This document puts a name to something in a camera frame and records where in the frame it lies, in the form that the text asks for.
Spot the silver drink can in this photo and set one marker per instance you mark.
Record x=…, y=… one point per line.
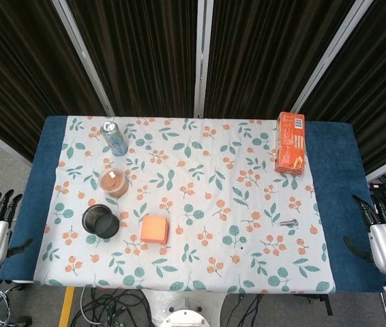
x=114, y=139

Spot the floral white tablecloth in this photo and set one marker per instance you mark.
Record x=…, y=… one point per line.
x=193, y=204

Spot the clear jar with brown contents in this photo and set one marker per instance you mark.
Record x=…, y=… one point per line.
x=113, y=184

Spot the black round tin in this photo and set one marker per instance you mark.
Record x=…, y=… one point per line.
x=100, y=223

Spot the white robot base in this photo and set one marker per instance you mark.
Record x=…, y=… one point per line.
x=184, y=310

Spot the small metal bolt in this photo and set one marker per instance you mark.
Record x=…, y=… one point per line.
x=288, y=223

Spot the orange foam cube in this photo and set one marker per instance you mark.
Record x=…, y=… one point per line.
x=155, y=230

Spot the blue table cover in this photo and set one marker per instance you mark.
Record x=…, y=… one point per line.
x=343, y=204

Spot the orange cardboard box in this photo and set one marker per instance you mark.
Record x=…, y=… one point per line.
x=290, y=143

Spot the black folding screen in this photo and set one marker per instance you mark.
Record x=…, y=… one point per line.
x=193, y=58

